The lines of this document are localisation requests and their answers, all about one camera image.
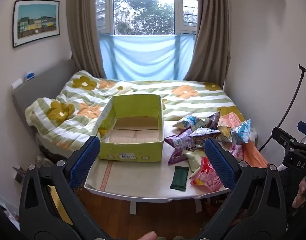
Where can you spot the window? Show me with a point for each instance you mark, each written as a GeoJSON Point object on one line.
{"type": "Point", "coordinates": [143, 7]}

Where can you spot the silver dark-lettered snack packet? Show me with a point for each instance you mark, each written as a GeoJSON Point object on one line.
{"type": "Point", "coordinates": [205, 132]}

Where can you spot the blue silver snack packet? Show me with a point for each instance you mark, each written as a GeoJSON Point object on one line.
{"type": "Point", "coordinates": [241, 130]}

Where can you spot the blue and white small object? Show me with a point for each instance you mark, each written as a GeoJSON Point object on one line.
{"type": "Point", "coordinates": [30, 77]}

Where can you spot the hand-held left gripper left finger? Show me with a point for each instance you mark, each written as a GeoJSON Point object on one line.
{"type": "Point", "coordinates": [84, 160]}

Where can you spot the brown curtain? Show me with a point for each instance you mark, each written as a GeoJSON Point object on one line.
{"type": "Point", "coordinates": [84, 30]}
{"type": "Point", "coordinates": [210, 37]}

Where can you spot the white small box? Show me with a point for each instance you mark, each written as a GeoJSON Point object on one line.
{"type": "Point", "coordinates": [17, 83]}

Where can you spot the blue yellow snack packet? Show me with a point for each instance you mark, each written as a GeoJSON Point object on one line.
{"type": "Point", "coordinates": [190, 122]}

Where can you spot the pale translucent snack packet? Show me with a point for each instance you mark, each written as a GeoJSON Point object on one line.
{"type": "Point", "coordinates": [194, 161]}

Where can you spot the person's left hand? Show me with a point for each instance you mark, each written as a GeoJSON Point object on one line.
{"type": "Point", "coordinates": [146, 236]}

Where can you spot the dark green bar packet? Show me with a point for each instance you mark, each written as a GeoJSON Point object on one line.
{"type": "Point", "coordinates": [179, 178]}

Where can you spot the person's right hand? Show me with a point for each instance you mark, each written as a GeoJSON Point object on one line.
{"type": "Point", "coordinates": [300, 192]}

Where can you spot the floral striped blanket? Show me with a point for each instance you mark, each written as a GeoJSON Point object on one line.
{"type": "Point", "coordinates": [193, 97]}

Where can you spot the purple snack packet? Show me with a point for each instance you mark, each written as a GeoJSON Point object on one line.
{"type": "Point", "coordinates": [178, 145]}

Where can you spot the grey-green potato chips packet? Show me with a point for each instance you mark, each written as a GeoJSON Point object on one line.
{"type": "Point", "coordinates": [225, 131]}

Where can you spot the orange bag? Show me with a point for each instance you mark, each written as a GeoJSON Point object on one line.
{"type": "Point", "coordinates": [255, 155]}

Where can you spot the black thin rod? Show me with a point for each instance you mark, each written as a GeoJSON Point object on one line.
{"type": "Point", "coordinates": [294, 95]}

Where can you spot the brown snack packet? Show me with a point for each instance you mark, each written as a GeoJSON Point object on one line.
{"type": "Point", "coordinates": [213, 119]}

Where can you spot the grey bed headboard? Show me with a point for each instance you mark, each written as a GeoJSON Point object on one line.
{"type": "Point", "coordinates": [50, 80]}

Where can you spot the pink and red snack packet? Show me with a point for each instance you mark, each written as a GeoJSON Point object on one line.
{"type": "Point", "coordinates": [208, 177]}

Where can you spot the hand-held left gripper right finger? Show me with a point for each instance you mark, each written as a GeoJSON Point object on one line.
{"type": "Point", "coordinates": [218, 162]}

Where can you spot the green cardboard box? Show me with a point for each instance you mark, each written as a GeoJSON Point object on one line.
{"type": "Point", "coordinates": [133, 152]}

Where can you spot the white low table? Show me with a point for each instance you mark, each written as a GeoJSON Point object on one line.
{"type": "Point", "coordinates": [133, 197]}

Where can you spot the light blue window cloth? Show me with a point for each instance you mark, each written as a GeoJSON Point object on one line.
{"type": "Point", "coordinates": [145, 57]}

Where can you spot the framed wall picture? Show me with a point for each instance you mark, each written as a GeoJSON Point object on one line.
{"type": "Point", "coordinates": [36, 22]}

